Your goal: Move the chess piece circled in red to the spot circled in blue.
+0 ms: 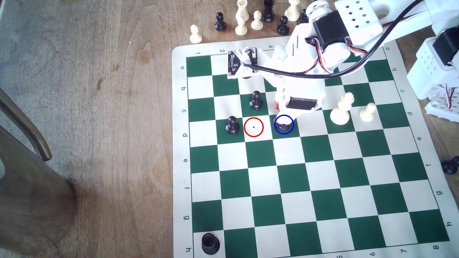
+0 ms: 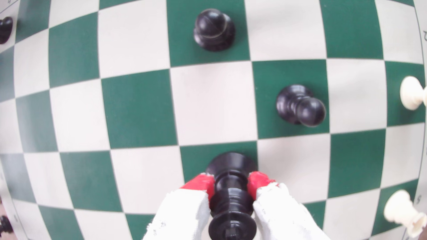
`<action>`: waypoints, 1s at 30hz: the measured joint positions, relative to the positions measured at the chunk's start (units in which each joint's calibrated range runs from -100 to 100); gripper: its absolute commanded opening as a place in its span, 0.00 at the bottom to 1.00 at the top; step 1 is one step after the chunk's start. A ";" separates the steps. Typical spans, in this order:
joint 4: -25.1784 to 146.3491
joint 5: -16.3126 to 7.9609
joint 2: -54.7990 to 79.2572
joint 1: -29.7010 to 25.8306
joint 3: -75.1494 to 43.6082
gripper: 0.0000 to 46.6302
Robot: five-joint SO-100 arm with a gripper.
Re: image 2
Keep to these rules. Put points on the black chess rook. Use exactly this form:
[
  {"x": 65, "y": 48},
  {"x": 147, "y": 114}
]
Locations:
[
  {"x": 230, "y": 200},
  {"x": 5, "y": 30}
]

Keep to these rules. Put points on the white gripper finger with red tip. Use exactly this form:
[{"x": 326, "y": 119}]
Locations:
[
  {"x": 283, "y": 213},
  {"x": 180, "y": 213}
]

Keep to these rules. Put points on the black chess piece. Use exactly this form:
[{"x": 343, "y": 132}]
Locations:
[{"x": 5, "y": 225}]

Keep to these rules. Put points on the green and cream chess mat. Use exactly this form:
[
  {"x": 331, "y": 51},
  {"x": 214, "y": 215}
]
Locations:
[{"x": 140, "y": 110}]

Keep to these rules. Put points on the white chess pawn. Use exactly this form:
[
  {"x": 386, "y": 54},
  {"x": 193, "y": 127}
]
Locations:
[{"x": 411, "y": 93}]

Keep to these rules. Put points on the black chess pawn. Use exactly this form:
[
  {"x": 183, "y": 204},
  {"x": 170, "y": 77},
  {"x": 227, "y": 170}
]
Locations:
[
  {"x": 300, "y": 106},
  {"x": 213, "y": 30}
]

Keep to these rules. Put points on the white chess rook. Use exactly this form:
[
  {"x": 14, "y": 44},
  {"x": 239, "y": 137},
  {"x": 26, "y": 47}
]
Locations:
[{"x": 403, "y": 211}]

